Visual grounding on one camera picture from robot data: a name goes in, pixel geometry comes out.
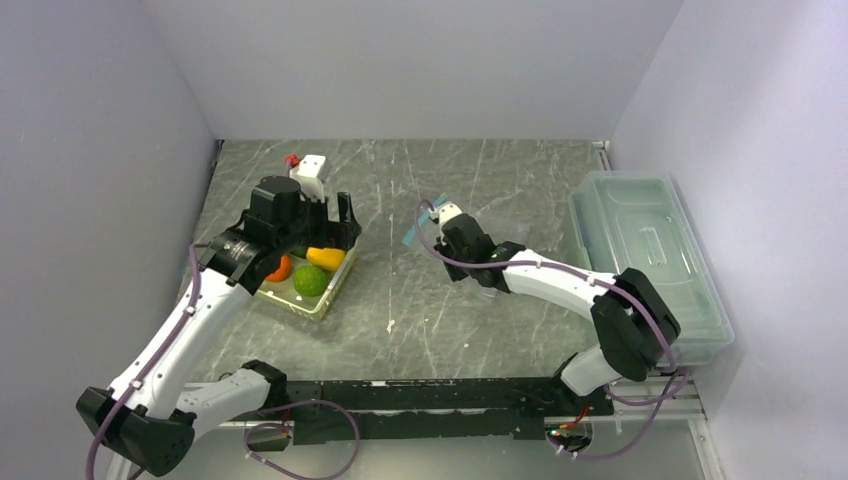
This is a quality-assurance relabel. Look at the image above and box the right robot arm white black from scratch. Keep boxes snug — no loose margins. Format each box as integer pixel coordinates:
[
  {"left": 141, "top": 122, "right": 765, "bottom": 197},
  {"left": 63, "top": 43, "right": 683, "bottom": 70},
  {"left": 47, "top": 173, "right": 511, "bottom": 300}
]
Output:
[{"left": 428, "top": 203, "right": 681, "bottom": 415}]

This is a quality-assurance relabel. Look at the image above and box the pale yellow plastic basket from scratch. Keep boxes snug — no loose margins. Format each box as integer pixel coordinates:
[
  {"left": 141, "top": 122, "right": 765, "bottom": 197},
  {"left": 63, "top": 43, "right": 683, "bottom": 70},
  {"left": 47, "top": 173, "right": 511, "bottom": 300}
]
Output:
[{"left": 256, "top": 243, "right": 358, "bottom": 322}]

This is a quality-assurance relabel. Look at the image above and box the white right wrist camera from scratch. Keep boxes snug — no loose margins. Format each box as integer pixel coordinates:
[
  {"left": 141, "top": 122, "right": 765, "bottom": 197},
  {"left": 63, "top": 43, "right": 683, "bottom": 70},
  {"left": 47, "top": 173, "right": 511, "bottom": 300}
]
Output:
[{"left": 430, "top": 202, "right": 464, "bottom": 227}]

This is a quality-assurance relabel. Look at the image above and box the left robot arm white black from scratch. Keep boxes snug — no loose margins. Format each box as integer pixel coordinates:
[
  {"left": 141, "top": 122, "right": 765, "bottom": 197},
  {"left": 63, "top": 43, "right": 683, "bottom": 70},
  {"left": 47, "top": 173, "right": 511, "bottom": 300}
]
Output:
[{"left": 76, "top": 175, "right": 362, "bottom": 479}]

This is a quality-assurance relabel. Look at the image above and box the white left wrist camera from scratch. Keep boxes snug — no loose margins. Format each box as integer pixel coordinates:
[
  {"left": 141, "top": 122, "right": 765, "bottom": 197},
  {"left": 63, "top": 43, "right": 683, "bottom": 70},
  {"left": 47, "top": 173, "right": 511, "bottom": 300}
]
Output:
[{"left": 284, "top": 154, "right": 330, "bottom": 203}]

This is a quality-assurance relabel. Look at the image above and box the clear zip bag blue zipper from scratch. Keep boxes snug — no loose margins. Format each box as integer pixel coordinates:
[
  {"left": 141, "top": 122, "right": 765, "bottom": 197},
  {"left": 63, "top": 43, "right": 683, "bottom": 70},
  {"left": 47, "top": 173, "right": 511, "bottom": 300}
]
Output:
[{"left": 402, "top": 193, "right": 531, "bottom": 300}]

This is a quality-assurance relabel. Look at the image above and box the clear plastic lidded container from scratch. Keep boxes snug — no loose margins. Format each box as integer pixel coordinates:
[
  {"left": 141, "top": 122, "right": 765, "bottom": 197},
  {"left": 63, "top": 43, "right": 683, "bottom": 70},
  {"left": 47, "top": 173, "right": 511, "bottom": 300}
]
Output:
[{"left": 570, "top": 171, "right": 735, "bottom": 366}]

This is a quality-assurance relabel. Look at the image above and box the orange tangerine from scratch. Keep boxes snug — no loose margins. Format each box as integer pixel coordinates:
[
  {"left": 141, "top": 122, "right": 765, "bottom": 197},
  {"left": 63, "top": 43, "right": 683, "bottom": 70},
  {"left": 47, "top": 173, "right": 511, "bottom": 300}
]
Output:
[{"left": 265, "top": 255, "right": 292, "bottom": 283}]

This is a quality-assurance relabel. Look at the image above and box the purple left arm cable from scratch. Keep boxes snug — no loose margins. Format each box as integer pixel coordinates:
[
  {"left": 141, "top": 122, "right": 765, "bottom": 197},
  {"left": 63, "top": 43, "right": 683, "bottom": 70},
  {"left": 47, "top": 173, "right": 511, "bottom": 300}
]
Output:
[{"left": 84, "top": 243, "right": 208, "bottom": 480}]

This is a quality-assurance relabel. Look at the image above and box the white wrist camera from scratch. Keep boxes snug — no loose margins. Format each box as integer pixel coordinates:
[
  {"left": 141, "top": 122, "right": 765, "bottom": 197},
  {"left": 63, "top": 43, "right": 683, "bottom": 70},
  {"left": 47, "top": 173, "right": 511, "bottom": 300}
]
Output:
[
  {"left": 430, "top": 202, "right": 464, "bottom": 227},
  {"left": 284, "top": 154, "right": 330, "bottom": 203}
]

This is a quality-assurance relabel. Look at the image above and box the yellow bell pepper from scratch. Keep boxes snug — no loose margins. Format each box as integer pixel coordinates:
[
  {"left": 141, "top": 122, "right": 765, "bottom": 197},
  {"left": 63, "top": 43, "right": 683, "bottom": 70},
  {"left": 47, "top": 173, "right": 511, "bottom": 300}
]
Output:
[{"left": 305, "top": 247, "right": 346, "bottom": 272}]

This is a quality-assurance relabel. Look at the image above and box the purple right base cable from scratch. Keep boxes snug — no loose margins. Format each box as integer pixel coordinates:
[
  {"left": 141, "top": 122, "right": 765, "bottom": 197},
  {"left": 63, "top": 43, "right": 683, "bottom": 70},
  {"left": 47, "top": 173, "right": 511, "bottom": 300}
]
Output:
[{"left": 548, "top": 364, "right": 692, "bottom": 463}]

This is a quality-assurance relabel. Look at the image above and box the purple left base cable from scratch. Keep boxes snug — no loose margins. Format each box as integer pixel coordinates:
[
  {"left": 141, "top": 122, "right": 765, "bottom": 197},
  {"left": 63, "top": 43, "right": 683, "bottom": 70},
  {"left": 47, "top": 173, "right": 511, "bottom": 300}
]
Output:
[{"left": 242, "top": 399, "right": 362, "bottom": 480}]

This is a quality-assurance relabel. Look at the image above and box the green bumpy fruit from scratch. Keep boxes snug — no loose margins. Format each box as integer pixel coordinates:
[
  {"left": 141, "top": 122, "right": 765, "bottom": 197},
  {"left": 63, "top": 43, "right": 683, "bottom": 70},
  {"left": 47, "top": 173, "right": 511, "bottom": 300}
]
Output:
[{"left": 292, "top": 265, "right": 329, "bottom": 298}]

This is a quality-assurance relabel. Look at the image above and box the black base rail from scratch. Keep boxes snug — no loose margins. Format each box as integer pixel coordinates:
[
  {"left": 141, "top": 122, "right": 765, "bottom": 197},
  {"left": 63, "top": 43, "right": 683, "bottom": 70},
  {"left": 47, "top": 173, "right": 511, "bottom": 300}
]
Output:
[{"left": 263, "top": 377, "right": 613, "bottom": 445}]

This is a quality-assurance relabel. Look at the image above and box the aluminium frame rail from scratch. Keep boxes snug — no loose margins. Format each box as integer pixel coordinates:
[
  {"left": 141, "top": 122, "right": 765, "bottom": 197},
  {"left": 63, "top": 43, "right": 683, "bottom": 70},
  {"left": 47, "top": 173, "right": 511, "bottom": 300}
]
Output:
[{"left": 601, "top": 376, "right": 705, "bottom": 421}]

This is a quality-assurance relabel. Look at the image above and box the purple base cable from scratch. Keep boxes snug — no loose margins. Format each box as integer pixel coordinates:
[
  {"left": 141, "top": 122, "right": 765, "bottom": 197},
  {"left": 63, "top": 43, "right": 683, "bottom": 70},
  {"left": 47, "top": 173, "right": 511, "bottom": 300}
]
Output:
[
  {"left": 548, "top": 364, "right": 692, "bottom": 463},
  {"left": 242, "top": 399, "right": 362, "bottom": 480}
]

